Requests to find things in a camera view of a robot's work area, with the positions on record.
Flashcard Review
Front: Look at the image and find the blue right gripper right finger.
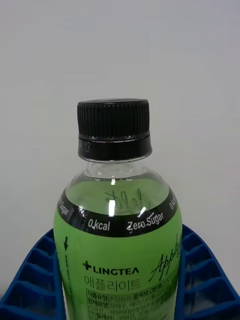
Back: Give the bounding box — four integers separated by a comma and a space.
176, 223, 240, 320

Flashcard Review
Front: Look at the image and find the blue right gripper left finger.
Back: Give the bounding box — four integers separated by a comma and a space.
0, 229, 69, 320

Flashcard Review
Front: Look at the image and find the green label plastic bottle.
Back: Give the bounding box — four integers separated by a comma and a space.
52, 98, 184, 320

